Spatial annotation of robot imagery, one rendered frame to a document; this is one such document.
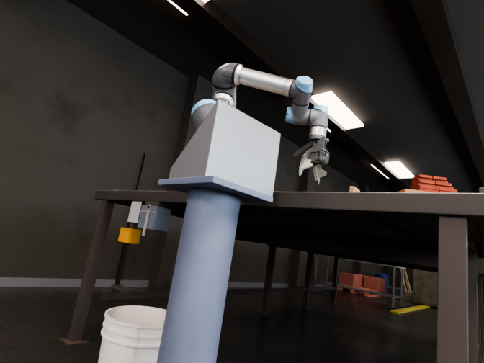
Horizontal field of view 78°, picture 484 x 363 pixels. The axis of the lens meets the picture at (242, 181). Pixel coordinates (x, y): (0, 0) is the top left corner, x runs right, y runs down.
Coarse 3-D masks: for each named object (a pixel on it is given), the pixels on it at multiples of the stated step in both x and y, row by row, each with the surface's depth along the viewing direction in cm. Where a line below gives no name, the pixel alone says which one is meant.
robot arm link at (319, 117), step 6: (318, 108) 136; (324, 108) 136; (312, 114) 136; (318, 114) 136; (324, 114) 136; (312, 120) 136; (318, 120) 135; (324, 120) 135; (312, 126) 136; (318, 126) 134; (324, 126) 135
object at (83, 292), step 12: (108, 204) 193; (108, 216) 193; (96, 228) 191; (96, 240) 187; (96, 252) 187; (96, 264) 186; (84, 276) 184; (96, 276) 186; (84, 288) 181; (84, 300) 181; (84, 312) 181; (72, 324) 179; (84, 324) 181; (72, 336) 175
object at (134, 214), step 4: (132, 204) 172; (136, 204) 169; (140, 204) 166; (132, 208) 171; (136, 208) 168; (140, 208) 166; (132, 212) 170; (136, 212) 167; (132, 216) 169; (136, 216) 166; (128, 220) 170; (132, 220) 167; (136, 220) 165
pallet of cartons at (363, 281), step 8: (344, 280) 727; (352, 280) 715; (360, 280) 746; (368, 280) 740; (376, 280) 728; (384, 280) 754; (368, 288) 736; (376, 288) 724; (384, 288) 752; (368, 296) 681; (376, 296) 713
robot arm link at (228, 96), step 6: (216, 90) 145; (222, 90) 144; (228, 90) 144; (234, 90) 147; (216, 96) 143; (222, 96) 142; (228, 96) 143; (234, 96) 148; (228, 102) 143; (234, 102) 146
